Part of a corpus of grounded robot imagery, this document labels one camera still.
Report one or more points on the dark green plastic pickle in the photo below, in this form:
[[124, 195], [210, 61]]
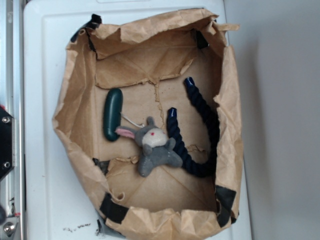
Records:
[[112, 114]]

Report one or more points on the brown paper bag bin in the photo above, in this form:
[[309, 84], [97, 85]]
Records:
[[148, 60]]

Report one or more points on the grey plush bunny toy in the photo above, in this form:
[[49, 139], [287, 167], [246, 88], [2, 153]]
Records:
[[157, 148]]

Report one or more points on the white plastic tray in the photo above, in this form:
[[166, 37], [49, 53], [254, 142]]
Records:
[[57, 208]]

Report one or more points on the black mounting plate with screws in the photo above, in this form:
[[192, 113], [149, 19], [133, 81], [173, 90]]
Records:
[[7, 142]]

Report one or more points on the navy blue rope toy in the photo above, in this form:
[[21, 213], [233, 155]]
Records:
[[210, 119]]

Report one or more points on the aluminium frame rail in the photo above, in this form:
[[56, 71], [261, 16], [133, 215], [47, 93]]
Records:
[[12, 188]]

